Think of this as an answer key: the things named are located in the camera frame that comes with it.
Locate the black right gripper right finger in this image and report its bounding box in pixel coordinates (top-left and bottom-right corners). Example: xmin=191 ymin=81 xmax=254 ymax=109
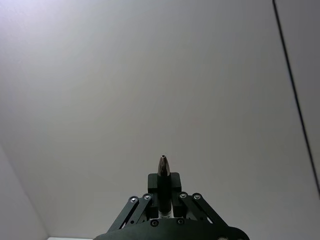
xmin=171 ymin=172 xmax=230 ymax=228

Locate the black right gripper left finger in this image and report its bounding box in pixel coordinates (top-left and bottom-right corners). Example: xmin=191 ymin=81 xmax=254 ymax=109
xmin=106 ymin=172 xmax=160 ymax=232

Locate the black pen with silver tip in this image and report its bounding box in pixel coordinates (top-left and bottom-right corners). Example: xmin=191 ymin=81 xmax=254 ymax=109
xmin=157 ymin=154 xmax=174 ymax=220

